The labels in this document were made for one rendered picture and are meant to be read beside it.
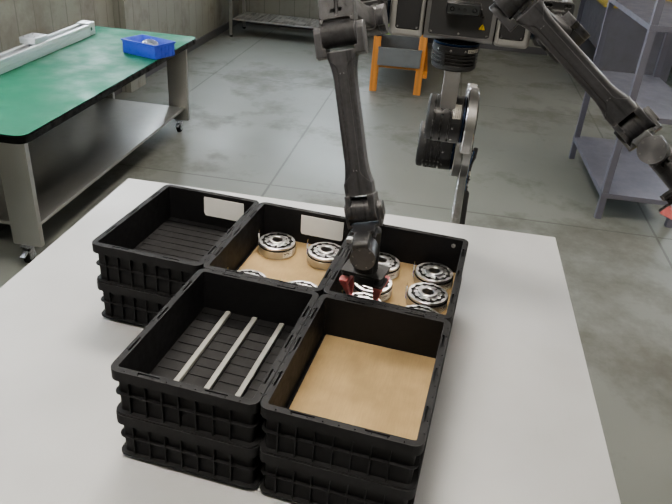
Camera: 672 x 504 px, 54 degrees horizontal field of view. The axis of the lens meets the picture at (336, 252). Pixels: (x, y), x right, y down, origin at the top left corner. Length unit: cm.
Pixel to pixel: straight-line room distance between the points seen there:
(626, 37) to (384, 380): 628
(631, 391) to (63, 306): 221
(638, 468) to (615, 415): 27
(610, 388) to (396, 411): 175
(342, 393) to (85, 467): 53
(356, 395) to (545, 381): 56
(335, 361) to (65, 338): 71
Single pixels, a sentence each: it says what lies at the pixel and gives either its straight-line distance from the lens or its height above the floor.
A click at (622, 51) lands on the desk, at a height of 45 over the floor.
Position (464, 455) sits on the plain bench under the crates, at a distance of 152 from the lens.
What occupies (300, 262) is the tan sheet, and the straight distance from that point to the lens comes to 183.
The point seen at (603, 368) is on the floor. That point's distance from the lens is 313.
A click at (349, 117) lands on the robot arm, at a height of 131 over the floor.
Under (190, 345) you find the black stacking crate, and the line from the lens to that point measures 153.
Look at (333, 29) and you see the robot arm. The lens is 147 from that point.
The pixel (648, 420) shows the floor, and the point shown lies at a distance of 294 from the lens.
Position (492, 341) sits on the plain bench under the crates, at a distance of 186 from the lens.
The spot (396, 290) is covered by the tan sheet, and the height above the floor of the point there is 83.
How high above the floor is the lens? 176
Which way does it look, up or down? 29 degrees down
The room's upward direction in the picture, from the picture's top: 5 degrees clockwise
